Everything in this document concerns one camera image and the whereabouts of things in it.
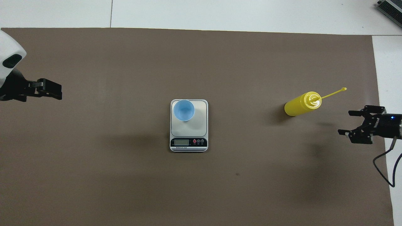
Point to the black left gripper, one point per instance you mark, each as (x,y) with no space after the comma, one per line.
(17,89)

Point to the brown table mat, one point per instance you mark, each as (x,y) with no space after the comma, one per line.
(188,188)

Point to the light blue plastic cup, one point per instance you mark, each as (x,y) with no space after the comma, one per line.
(184,110)

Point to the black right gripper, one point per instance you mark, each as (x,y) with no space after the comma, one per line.
(388,125)

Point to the grey ribbed metal device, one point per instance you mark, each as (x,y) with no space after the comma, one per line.
(391,9)

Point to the silver digital kitchen scale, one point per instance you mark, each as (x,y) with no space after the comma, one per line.
(188,131)

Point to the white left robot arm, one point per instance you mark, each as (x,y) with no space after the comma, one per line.
(9,47)

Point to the yellow squeeze bottle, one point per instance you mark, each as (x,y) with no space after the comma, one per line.
(298,106)

